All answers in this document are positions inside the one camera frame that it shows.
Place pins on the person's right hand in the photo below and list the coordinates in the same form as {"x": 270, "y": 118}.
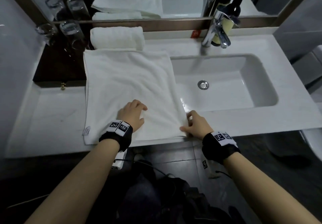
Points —
{"x": 198, "y": 128}

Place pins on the person's left hand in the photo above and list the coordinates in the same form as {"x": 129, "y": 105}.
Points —
{"x": 130, "y": 115}

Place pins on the person's right thumb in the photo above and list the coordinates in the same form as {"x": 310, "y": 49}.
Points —
{"x": 185, "y": 130}

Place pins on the person's left fingers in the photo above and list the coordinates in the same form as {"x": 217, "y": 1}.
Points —
{"x": 139, "y": 104}

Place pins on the white towel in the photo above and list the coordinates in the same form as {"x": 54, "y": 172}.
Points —
{"x": 115, "y": 38}
{"x": 125, "y": 85}

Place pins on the person's right forearm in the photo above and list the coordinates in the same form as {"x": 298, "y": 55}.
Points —
{"x": 264, "y": 191}

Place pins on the person's left forearm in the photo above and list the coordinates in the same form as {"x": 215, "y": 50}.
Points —
{"x": 75, "y": 186}

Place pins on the chrome sink drain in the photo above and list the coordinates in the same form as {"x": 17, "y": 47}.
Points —
{"x": 203, "y": 84}

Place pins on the white sink basin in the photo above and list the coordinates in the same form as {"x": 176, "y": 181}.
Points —
{"x": 226, "y": 85}

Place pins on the folded white towel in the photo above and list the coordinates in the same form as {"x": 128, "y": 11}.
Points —
{"x": 115, "y": 38}

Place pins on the person's dark trousers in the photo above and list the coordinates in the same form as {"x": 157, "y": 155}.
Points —
{"x": 161, "y": 196}

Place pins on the small gold knob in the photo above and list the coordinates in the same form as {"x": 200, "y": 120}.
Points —
{"x": 63, "y": 86}

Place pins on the black tray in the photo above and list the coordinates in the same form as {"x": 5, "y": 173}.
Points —
{"x": 60, "y": 65}

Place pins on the small red sticker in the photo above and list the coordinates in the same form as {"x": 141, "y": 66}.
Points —
{"x": 195, "y": 34}

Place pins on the clear drinking glass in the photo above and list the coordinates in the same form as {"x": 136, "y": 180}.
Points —
{"x": 71, "y": 33}
{"x": 47, "y": 33}

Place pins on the chrome faucet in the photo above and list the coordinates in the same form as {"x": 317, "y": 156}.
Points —
{"x": 217, "y": 30}

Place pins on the dark pump bottle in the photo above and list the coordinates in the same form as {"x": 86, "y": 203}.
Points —
{"x": 227, "y": 23}

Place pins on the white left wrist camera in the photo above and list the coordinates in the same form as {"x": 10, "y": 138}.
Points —
{"x": 120, "y": 159}

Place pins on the wall mirror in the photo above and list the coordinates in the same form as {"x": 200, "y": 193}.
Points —
{"x": 176, "y": 2}

